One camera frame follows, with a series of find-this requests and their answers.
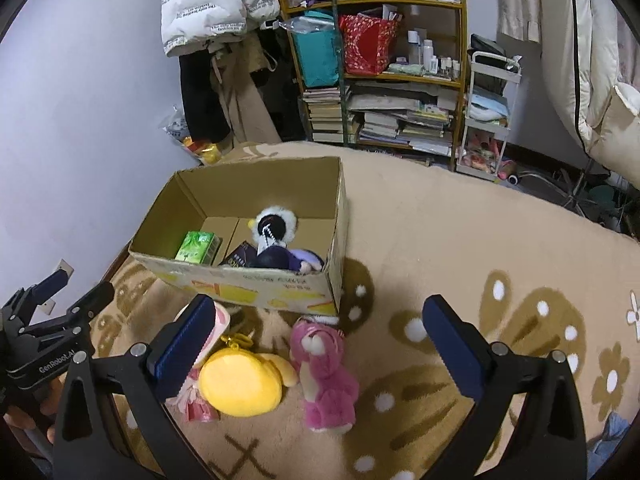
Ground upper wall socket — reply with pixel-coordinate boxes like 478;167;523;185
56;259;74;278

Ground white rolling cart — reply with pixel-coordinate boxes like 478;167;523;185
456;50;522;182

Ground stack of books left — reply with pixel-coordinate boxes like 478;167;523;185
302;87;346;144

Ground pile of books right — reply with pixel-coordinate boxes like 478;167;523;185
346;80;458;157

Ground red gift bag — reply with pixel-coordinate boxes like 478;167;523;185
338;14;398;76

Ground dark Face booklet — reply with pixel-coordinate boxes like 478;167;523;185
220;240;257;268

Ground yellow round plush keychain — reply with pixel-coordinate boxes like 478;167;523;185
198;334;298;418

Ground black white fluffy plush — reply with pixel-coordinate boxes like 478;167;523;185
247;206;297;252

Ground open cardboard box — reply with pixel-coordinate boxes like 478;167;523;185
129;156;348;316

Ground plastic bag of snacks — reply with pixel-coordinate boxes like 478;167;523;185
158;105;233;166

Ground pink bear plush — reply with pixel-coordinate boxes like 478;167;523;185
290;318;359;434

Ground beige patterned carpet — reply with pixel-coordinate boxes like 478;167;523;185
89;140;640;480

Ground wooden bookshelf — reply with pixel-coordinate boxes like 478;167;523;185
279;0;468;160

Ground lower wall socket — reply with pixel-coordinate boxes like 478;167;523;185
40;299;55;315

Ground beige trench coat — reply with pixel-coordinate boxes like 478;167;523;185
212;32;281;145

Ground teal bag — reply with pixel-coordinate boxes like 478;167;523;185
292;11;338;88

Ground black hanging garment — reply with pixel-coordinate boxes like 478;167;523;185
179;50;231;143

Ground pink swirl roll plush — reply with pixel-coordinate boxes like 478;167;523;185
193;301;231;368

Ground pink tissue pack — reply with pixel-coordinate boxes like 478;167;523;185
166;367;220;422

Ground purple round plush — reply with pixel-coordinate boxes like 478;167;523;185
250;246;324;274

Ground green tissue pack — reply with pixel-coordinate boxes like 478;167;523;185
175;231;221;266

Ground wall socket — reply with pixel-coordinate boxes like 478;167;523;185
56;259;74;278
40;299;55;315

